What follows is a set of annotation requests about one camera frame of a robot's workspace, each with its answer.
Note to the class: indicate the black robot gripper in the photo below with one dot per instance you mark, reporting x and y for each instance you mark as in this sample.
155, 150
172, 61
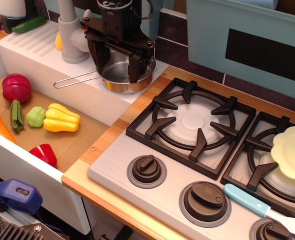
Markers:
119, 29

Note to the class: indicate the small steel pan wire handle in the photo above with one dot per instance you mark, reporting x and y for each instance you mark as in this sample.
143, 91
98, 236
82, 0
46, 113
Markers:
114, 76

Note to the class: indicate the dark left stove knob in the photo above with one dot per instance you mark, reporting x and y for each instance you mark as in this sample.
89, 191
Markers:
146, 169

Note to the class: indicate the dark stove knob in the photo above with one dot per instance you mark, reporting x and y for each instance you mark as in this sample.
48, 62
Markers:
146, 169
272, 231
205, 202

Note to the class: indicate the grey toy stove top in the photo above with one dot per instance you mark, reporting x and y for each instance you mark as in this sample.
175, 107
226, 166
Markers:
164, 198

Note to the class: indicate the dark middle stove knob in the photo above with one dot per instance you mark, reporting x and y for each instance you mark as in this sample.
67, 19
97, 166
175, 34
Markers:
205, 202

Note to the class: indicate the dark right stove knob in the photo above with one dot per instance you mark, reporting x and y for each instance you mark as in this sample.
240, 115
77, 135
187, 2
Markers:
272, 231

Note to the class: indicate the grey toy faucet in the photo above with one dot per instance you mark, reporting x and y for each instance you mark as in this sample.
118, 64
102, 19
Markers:
74, 44

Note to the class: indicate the yellow toy corn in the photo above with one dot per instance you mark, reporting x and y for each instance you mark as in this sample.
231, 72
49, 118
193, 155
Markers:
58, 42

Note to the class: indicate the yellow toy bell pepper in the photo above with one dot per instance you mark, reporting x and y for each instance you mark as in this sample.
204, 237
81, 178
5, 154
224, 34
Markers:
59, 119

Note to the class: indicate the green toy cucumber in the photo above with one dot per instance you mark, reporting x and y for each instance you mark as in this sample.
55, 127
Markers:
29, 24

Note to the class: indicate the light green toy lettuce piece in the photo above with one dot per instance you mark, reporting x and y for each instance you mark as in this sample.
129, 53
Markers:
36, 116

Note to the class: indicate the brown cardboard sheet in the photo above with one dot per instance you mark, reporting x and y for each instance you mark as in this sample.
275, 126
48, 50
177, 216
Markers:
67, 146

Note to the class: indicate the dark left burner grate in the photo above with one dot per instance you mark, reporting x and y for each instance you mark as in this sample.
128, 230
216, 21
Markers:
193, 126

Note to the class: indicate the dark burner grate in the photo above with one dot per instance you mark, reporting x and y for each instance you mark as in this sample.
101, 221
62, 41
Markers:
193, 126
253, 170

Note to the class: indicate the purple toy onion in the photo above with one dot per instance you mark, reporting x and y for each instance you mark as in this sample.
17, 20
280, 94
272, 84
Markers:
16, 87

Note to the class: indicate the green toy bean pods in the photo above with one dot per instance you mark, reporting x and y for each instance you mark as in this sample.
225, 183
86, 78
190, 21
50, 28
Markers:
16, 116

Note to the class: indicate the white black cylinder device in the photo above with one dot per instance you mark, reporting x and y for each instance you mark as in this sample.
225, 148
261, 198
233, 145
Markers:
12, 10

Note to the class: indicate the red toy pepper piece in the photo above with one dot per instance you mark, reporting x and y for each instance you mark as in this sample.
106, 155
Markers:
45, 153

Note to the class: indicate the dark right burner grate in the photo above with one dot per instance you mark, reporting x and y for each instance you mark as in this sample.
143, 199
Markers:
253, 170

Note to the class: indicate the blue plastic clamp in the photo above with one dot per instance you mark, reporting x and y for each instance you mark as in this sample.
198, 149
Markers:
20, 196

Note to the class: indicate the pale yellow plastic plate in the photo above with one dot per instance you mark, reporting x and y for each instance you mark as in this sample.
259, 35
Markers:
283, 152

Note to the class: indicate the white spatula light blue handle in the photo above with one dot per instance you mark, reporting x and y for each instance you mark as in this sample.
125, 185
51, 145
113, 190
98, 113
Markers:
258, 207

